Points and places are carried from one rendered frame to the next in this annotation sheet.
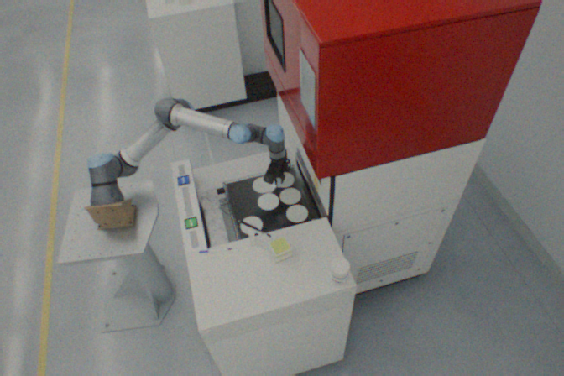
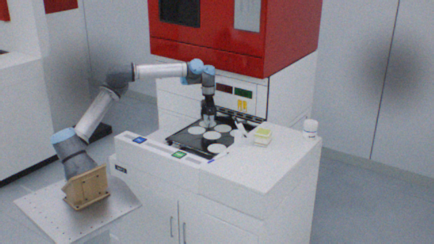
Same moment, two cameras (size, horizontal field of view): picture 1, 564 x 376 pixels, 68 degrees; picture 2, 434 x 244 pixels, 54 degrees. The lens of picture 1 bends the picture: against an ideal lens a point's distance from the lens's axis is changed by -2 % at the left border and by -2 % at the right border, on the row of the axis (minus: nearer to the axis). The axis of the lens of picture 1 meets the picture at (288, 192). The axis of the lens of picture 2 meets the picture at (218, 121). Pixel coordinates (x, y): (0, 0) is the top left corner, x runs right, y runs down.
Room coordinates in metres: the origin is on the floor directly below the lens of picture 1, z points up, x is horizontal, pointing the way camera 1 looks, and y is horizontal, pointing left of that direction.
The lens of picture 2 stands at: (-0.36, 1.51, 1.99)
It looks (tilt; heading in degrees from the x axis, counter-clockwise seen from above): 25 degrees down; 318
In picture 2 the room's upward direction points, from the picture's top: 1 degrees clockwise
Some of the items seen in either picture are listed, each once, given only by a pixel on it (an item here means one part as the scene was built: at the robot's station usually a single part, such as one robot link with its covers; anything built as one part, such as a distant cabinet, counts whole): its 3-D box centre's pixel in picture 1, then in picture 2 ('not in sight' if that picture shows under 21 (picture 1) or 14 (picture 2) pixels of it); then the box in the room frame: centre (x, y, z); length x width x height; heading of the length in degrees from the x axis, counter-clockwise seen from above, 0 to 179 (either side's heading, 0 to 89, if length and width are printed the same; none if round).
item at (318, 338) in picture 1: (260, 273); (212, 221); (1.15, 0.18, 0.41); 0.97 x 0.64 x 0.82; 14
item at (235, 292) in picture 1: (269, 278); (264, 164); (0.85, 0.10, 0.89); 0.62 x 0.35 x 0.14; 104
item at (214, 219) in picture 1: (215, 222); not in sight; (1.17, 0.35, 0.87); 0.36 x 0.08 x 0.03; 14
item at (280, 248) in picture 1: (280, 250); (263, 137); (0.92, 0.05, 1.00); 0.07 x 0.07 x 0.07; 23
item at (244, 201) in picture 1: (268, 201); (211, 135); (1.25, 0.10, 0.90); 0.34 x 0.34 x 0.01; 14
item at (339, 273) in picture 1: (339, 271); (310, 130); (0.80, -0.18, 1.01); 0.07 x 0.07 x 0.10
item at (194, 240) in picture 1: (190, 211); (160, 160); (1.23, 0.47, 0.89); 0.55 x 0.09 x 0.14; 14
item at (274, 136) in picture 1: (274, 138); (207, 76); (1.35, 0.05, 1.21); 0.09 x 0.08 x 0.11; 66
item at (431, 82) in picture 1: (372, 40); (237, 4); (1.56, -0.38, 1.52); 0.81 x 0.75 x 0.59; 14
